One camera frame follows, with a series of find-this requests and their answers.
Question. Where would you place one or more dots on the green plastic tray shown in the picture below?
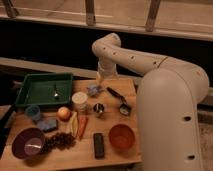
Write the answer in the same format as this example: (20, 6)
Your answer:
(37, 89)

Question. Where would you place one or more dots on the white paper cup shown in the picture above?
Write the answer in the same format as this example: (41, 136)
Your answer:
(79, 100)

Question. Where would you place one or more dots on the purple plastic bowl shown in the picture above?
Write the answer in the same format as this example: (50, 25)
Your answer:
(28, 143)

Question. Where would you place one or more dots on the orange plastic bowl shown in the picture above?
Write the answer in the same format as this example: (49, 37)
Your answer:
(121, 137)

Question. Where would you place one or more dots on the blue sponge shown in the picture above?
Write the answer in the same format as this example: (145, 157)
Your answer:
(47, 125)

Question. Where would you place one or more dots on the small metal spoon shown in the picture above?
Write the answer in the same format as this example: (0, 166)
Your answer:
(56, 95)

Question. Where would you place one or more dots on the blue crumpled wrapper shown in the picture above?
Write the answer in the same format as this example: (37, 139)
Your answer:
(94, 90)

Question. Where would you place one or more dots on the yellow corn cob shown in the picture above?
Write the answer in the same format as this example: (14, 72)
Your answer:
(73, 124)

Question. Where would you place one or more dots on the orange round fruit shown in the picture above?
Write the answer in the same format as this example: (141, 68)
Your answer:
(63, 113)

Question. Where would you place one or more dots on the black remote control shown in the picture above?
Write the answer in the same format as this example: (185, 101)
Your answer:
(99, 149)

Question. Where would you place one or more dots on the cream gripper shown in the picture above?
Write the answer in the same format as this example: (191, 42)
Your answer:
(99, 78)

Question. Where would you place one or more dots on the small blue cup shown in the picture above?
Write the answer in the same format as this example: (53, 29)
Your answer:
(33, 112)

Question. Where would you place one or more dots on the orange carrot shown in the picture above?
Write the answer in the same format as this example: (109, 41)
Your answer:
(82, 126)

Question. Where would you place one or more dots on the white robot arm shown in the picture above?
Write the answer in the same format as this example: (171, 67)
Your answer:
(167, 99)

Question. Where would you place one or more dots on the dark grape bunch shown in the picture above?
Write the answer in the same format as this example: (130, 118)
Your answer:
(59, 141)

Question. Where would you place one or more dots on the small metal cup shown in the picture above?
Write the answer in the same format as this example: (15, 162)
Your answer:
(98, 108)

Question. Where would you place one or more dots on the black ice cream scoop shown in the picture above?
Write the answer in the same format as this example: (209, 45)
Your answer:
(125, 108)

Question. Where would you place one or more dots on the wooden cutting board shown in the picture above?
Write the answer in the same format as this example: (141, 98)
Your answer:
(81, 155)

